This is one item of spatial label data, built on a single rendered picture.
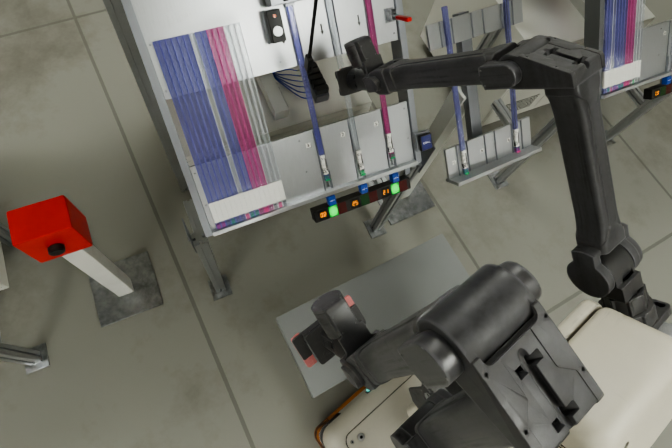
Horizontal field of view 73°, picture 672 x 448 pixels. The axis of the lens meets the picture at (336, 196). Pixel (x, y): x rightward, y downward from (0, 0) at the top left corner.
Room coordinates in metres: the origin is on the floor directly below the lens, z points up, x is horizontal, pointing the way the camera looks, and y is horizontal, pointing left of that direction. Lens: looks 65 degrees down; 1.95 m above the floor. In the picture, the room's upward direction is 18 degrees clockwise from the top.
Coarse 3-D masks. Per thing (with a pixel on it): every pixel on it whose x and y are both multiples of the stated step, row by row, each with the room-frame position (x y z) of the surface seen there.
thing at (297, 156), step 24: (360, 120) 0.78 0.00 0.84; (408, 120) 0.86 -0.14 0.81; (288, 144) 0.63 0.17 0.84; (312, 144) 0.67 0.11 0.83; (336, 144) 0.70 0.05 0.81; (360, 144) 0.74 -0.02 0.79; (384, 144) 0.78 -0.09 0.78; (408, 144) 0.81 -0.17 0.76; (192, 168) 0.47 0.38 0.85; (288, 168) 0.59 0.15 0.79; (312, 168) 0.62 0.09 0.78; (336, 168) 0.65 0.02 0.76; (384, 168) 0.73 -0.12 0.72; (288, 192) 0.54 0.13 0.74; (312, 192) 0.57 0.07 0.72
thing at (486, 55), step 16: (496, 48) 0.61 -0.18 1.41; (512, 48) 0.61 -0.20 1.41; (384, 64) 0.73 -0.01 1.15; (400, 64) 0.69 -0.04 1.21; (416, 64) 0.66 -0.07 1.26; (432, 64) 0.64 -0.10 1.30; (448, 64) 0.62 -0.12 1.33; (464, 64) 0.60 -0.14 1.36; (480, 64) 0.58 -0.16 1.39; (496, 64) 0.54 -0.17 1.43; (512, 64) 0.54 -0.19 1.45; (384, 80) 0.68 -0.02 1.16; (400, 80) 0.66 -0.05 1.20; (416, 80) 0.64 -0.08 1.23; (432, 80) 0.63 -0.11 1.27; (448, 80) 0.61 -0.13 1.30; (464, 80) 0.59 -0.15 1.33; (480, 80) 0.54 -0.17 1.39; (496, 80) 0.53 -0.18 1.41; (512, 80) 0.52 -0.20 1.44
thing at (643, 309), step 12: (600, 300) 0.33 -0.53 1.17; (612, 300) 0.32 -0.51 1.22; (636, 300) 0.32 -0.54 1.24; (648, 300) 0.34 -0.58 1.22; (624, 312) 0.31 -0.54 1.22; (636, 312) 0.31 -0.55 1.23; (648, 312) 0.31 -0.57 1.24; (660, 312) 0.33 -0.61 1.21; (648, 324) 0.30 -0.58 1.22; (660, 324) 0.31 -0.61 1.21
